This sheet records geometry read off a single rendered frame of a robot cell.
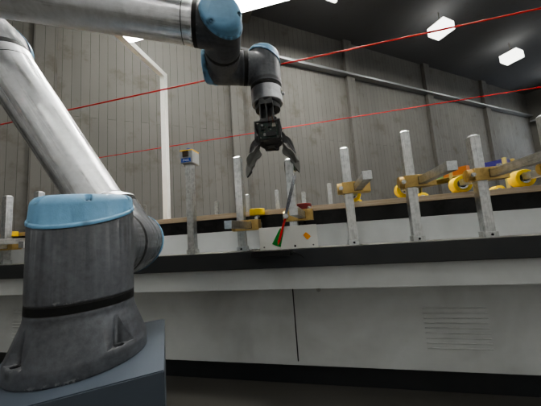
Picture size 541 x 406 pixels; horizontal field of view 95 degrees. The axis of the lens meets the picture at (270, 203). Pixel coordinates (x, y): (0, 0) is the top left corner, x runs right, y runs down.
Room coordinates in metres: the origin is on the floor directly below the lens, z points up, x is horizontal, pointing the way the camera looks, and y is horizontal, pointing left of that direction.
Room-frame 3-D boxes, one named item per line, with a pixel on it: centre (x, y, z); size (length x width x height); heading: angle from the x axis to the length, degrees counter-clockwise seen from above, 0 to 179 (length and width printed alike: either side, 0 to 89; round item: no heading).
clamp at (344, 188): (1.07, -0.37, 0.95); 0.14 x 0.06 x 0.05; 78
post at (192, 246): (1.24, 0.40, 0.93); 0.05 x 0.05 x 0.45; 78
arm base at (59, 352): (0.44, 0.33, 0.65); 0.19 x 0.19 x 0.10
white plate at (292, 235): (1.11, -0.07, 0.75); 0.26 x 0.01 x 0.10; 78
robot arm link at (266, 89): (0.68, -0.01, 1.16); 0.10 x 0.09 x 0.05; 83
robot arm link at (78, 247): (0.45, 0.33, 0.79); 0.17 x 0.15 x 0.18; 10
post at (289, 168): (1.13, -0.10, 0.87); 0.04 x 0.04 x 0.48; 78
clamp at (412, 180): (1.02, -0.61, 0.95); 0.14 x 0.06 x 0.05; 78
